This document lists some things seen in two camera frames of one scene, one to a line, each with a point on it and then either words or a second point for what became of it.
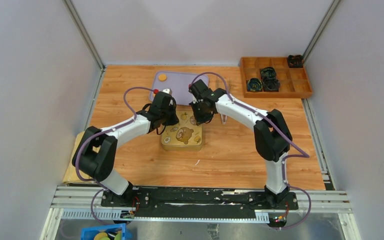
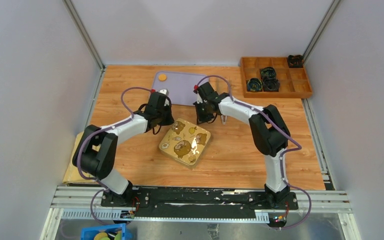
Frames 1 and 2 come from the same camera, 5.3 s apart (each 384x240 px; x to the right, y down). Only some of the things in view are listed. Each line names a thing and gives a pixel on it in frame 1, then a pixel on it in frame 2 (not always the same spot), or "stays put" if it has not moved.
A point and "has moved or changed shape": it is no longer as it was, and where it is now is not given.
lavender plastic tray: (179, 82) stays put
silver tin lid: (184, 133) has moved or changed shape
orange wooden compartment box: (293, 81) stays put
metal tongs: (224, 117) stays put
